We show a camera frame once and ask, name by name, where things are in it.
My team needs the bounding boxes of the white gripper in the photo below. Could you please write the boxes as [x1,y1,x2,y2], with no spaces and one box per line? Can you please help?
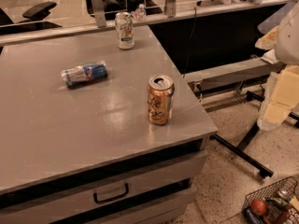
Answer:
[255,4,299,131]

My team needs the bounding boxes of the blue silver redbull can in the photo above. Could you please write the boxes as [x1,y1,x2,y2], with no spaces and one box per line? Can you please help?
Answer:
[61,61,107,88]

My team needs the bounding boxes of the orange soda can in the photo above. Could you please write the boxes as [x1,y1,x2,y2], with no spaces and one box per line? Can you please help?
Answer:
[147,75,175,125]

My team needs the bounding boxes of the white green soda can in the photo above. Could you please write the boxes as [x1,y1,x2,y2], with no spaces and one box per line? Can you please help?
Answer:
[115,12,135,49]

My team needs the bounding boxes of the grey lower side shelf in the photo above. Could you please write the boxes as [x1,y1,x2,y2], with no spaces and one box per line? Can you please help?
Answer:
[185,58,284,92]

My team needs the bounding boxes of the red apple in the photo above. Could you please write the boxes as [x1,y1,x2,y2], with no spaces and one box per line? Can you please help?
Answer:
[250,199,268,216]

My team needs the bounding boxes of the small clear water bottle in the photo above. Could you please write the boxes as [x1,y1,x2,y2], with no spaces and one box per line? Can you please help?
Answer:
[134,4,147,21]

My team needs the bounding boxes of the black hanging cable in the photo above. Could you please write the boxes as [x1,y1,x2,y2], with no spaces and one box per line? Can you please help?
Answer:
[182,7,198,78]

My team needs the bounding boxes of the grey metal post middle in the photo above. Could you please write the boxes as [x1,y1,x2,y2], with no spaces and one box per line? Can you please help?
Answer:
[164,0,176,18]

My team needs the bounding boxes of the black wire basket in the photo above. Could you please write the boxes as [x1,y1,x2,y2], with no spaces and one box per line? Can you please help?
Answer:
[242,176,299,224]

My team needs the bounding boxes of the grey metal post left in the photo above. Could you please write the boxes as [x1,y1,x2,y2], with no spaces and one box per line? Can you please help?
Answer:
[92,0,107,28]

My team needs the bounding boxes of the grey drawer with black handle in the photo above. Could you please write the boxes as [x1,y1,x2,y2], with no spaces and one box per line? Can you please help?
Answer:
[1,151,207,224]

